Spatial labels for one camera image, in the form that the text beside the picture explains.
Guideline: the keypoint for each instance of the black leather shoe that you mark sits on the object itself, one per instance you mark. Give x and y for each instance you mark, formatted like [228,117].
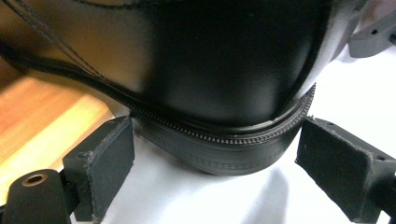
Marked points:
[224,68]

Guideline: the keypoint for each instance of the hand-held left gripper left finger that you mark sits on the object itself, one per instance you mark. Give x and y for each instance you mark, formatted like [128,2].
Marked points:
[106,168]

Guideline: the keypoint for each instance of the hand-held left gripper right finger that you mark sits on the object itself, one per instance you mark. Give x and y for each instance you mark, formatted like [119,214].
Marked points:
[339,174]

